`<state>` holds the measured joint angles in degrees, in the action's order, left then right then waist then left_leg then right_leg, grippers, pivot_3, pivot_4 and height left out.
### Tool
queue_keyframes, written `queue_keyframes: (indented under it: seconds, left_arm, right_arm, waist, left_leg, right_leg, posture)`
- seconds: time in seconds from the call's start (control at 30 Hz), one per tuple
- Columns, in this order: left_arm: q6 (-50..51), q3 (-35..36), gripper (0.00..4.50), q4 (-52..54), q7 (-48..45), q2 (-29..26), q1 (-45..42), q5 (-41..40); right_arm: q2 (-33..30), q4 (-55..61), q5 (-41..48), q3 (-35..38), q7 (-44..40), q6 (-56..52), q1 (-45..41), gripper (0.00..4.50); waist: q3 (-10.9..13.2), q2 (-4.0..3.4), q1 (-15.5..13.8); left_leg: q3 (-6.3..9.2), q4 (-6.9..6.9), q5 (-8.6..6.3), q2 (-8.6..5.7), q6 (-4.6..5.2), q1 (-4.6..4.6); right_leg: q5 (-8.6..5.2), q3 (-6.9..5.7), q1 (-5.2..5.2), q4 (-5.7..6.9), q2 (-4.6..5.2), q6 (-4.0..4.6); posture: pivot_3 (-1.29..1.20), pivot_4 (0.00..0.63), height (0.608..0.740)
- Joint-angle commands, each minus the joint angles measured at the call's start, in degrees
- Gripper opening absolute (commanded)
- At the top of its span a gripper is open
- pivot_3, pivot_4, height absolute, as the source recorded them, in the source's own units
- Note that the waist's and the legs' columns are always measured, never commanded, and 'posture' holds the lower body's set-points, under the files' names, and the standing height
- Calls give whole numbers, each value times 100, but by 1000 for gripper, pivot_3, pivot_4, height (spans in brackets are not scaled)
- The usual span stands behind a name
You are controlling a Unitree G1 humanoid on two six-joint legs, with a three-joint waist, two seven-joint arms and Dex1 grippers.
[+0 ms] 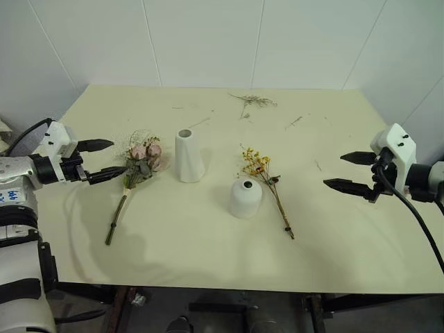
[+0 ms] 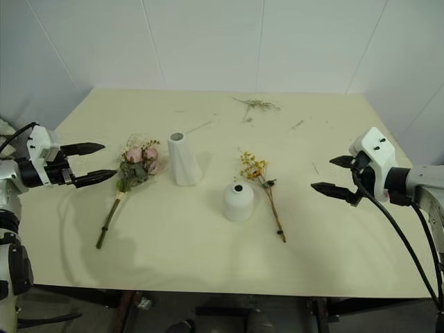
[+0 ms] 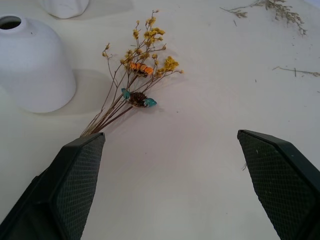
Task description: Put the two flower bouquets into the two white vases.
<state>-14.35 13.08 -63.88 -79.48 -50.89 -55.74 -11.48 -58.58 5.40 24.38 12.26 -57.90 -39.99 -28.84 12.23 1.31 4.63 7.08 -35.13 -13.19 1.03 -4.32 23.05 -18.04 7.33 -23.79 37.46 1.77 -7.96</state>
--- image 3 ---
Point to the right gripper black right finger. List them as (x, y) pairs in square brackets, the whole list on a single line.
[(282, 180)]

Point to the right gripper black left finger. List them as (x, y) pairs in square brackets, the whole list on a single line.
[(50, 195)]

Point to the yellow sunflower bouquet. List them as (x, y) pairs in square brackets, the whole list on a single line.
[(139, 68)]

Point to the small round white vase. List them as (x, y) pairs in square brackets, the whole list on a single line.
[(32, 67)]

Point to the tall ribbed white vase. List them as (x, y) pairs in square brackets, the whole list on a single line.
[(65, 8)]

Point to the small dried thin twig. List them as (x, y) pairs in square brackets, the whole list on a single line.
[(300, 71)]

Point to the large dried grey twig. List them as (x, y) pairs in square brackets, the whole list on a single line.
[(281, 10)]

